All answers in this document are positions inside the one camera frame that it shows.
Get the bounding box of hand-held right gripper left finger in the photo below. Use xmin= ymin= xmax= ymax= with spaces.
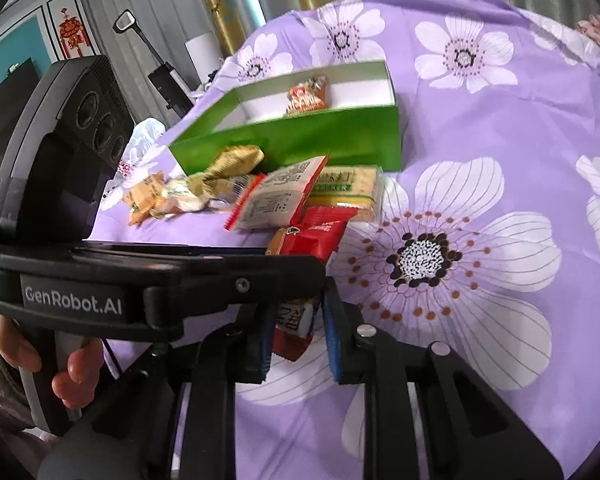
xmin=40 ymin=305 xmax=277 ymax=480

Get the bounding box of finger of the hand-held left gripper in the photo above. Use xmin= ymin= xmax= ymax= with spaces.
xmin=80 ymin=241 xmax=227 ymax=263
xmin=140 ymin=254 xmax=327 ymax=331

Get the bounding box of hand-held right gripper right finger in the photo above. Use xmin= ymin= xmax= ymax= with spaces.
xmin=321 ymin=277 xmax=566 ymax=480

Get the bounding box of small orange snack packet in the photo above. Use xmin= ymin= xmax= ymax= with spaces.
xmin=126 ymin=171 xmax=167 ymax=226

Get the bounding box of tan snack packet round logo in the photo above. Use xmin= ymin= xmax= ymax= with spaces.
xmin=265 ymin=226 xmax=302 ymax=257

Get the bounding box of cream green snack packet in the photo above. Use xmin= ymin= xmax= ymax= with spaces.
xmin=151 ymin=175 xmax=218 ymax=217

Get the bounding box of red snack packet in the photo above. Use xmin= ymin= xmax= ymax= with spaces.
xmin=271 ymin=206 xmax=359 ymax=362

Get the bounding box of beige red-edged snack packet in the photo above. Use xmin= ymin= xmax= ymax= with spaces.
xmin=224 ymin=155 xmax=330 ymax=232

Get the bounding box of gold snack packet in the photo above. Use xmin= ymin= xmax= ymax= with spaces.
xmin=186 ymin=145 xmax=265 ymax=198

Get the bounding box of yellow green cracker pack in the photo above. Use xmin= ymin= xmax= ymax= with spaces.
xmin=302 ymin=165 xmax=384 ymax=224

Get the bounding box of green cardboard box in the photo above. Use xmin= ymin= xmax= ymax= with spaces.
xmin=168 ymin=60 xmax=402 ymax=177

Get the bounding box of person's left hand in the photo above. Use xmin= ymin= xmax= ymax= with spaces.
xmin=0 ymin=310 xmax=105 ymax=410

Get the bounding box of white plastic bag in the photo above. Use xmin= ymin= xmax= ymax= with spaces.
xmin=102 ymin=117 xmax=168 ymax=211

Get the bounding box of teal white panel door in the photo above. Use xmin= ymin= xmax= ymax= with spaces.
xmin=0 ymin=0 xmax=101 ymax=106

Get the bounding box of red knot ornament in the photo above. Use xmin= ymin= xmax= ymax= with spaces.
xmin=57 ymin=7 xmax=91 ymax=59

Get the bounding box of black stand device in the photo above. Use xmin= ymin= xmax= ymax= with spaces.
xmin=112 ymin=10 xmax=195 ymax=117

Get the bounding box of white board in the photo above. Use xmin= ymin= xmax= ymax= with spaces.
xmin=185 ymin=32 xmax=224 ymax=88

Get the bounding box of orange cartoon snack packet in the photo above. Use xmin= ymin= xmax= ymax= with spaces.
xmin=286 ymin=76 xmax=329 ymax=117

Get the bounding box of gold patterned curtain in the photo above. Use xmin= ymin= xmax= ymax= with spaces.
xmin=189 ymin=0 xmax=343 ymax=56

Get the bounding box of purple floral bed sheet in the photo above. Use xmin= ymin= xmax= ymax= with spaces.
xmin=87 ymin=0 xmax=600 ymax=480

